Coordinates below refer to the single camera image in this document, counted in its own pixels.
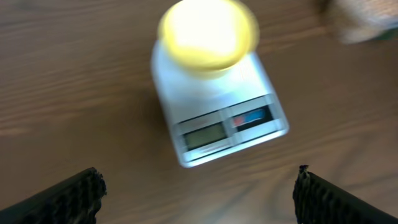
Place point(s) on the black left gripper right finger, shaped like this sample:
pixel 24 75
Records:
pixel 318 201

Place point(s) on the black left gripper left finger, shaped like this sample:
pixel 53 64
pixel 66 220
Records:
pixel 73 200

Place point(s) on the white digital kitchen scale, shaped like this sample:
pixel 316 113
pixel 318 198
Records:
pixel 210 119

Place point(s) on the yellow plastic bowl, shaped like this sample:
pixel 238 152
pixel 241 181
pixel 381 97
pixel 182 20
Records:
pixel 208 37

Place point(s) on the clear plastic container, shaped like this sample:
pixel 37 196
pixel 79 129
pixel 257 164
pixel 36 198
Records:
pixel 355 21

